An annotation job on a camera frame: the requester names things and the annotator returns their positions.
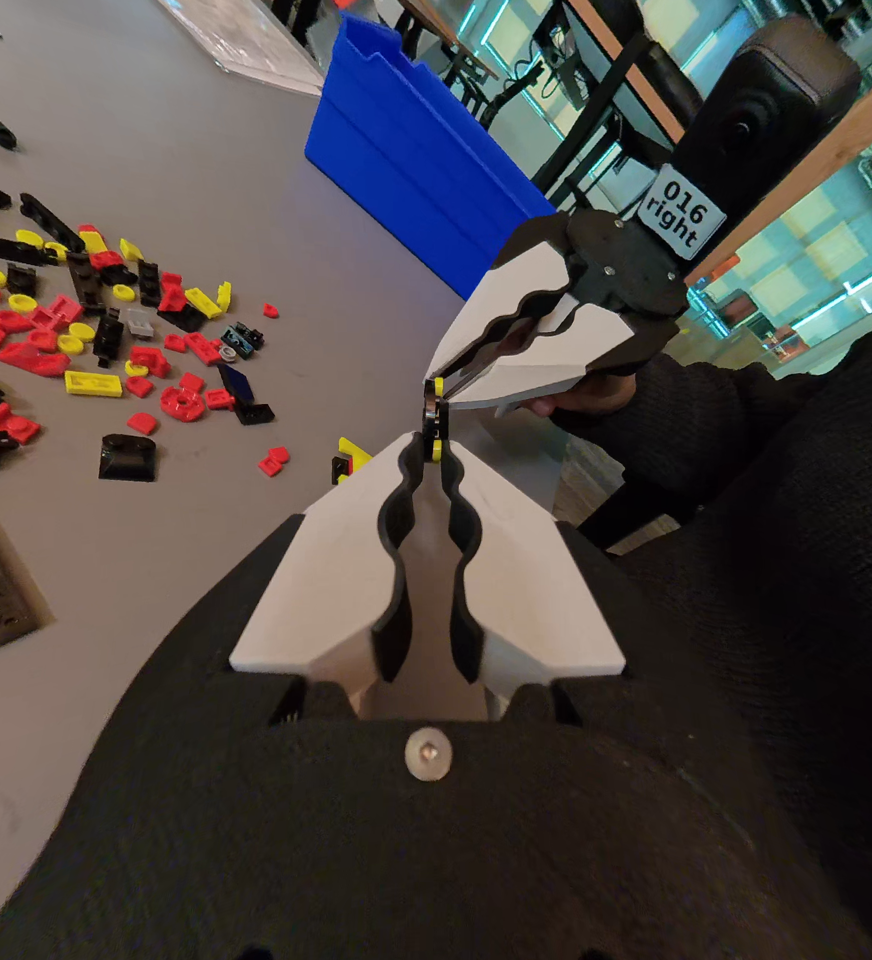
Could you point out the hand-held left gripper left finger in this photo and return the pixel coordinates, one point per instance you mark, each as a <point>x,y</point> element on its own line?
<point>316,592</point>

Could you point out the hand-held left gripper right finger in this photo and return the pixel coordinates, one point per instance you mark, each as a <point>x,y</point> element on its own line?
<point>541,600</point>

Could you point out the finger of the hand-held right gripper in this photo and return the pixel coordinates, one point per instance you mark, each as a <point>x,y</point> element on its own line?
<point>556,360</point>
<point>511,292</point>

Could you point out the yellow black lego assembly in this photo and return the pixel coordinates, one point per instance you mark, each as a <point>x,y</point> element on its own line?
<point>434,420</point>

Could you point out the yellow black lego wedge part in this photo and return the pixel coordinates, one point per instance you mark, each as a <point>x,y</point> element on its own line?
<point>352,456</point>

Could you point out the person's right forearm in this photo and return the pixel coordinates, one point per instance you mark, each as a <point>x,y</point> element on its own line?
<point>668,420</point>

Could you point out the red square lego plate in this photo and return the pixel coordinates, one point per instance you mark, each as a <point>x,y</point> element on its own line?
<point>269,467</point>

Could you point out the black lego slope brick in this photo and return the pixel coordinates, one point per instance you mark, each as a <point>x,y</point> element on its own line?
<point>128,457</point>

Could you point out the red round lego plate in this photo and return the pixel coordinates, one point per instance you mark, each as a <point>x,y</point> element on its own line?
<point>182,403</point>

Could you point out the pile of loose lego pieces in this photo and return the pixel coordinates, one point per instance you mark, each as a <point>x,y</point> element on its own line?
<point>68,315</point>

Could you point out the person's right hand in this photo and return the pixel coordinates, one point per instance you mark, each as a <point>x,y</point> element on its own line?
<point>601,394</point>

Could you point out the blue plastic bin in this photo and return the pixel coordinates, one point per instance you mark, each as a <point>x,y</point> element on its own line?
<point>421,172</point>

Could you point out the wooden desk with black legs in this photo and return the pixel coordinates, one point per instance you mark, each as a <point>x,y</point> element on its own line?
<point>616,97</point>

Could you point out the wooden desk edge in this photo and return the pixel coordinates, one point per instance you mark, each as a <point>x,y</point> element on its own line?
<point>818,165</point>

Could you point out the black knit sweater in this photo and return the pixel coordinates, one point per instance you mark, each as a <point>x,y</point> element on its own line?
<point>781,675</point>

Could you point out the glossy printed sheet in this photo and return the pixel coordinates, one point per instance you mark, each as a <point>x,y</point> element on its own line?
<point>248,41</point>

